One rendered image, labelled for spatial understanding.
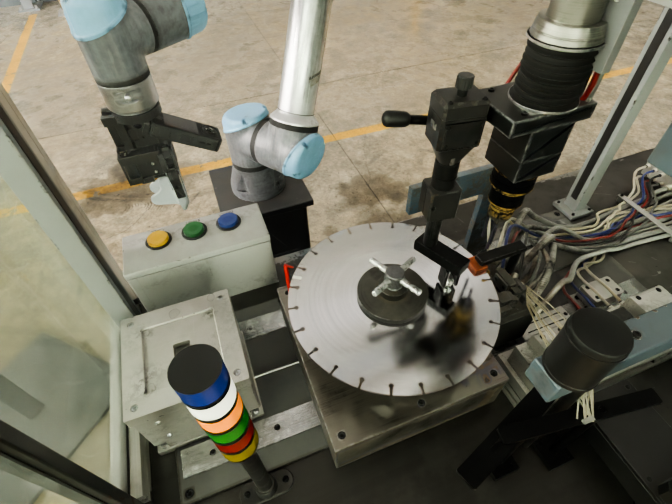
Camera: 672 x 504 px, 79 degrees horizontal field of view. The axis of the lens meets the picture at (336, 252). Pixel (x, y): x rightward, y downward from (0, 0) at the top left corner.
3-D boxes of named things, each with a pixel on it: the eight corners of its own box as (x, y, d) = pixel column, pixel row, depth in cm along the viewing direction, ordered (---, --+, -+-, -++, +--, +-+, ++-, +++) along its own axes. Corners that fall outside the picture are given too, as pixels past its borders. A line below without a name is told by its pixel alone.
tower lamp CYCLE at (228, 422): (201, 441, 39) (192, 430, 37) (195, 398, 42) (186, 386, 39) (247, 424, 40) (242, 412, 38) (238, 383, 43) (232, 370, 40)
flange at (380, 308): (374, 258, 69) (374, 248, 67) (436, 281, 66) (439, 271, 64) (345, 306, 63) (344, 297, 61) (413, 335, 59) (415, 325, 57)
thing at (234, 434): (210, 451, 41) (202, 442, 39) (203, 410, 44) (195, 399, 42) (253, 435, 42) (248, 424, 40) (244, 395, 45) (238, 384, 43)
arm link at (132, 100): (148, 62, 62) (152, 84, 57) (159, 91, 65) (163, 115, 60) (96, 71, 60) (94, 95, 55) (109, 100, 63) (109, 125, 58)
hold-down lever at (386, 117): (400, 155, 48) (402, 133, 46) (377, 129, 52) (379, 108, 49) (458, 140, 49) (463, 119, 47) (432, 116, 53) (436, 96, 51)
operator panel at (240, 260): (151, 320, 86) (122, 276, 75) (148, 282, 93) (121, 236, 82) (279, 281, 92) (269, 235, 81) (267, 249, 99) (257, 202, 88)
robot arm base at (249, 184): (227, 175, 119) (219, 146, 112) (277, 164, 123) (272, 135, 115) (238, 207, 110) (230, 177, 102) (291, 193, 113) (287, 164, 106)
